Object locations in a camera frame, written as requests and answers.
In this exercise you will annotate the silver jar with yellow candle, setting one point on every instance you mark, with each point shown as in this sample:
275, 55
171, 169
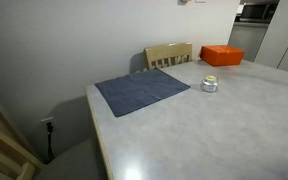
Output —
209, 84

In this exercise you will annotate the black kitchen appliance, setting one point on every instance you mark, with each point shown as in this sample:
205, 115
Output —
258, 11

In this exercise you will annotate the dark blue cloth mat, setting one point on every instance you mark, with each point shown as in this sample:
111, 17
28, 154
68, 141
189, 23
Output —
134, 91

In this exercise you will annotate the white wall power outlet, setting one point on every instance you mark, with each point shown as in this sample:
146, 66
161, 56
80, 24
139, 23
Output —
51, 120

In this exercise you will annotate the orange cardboard box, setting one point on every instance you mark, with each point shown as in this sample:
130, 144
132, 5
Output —
221, 55

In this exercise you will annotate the light wooden chair near left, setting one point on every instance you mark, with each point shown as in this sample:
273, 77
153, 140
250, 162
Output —
16, 159

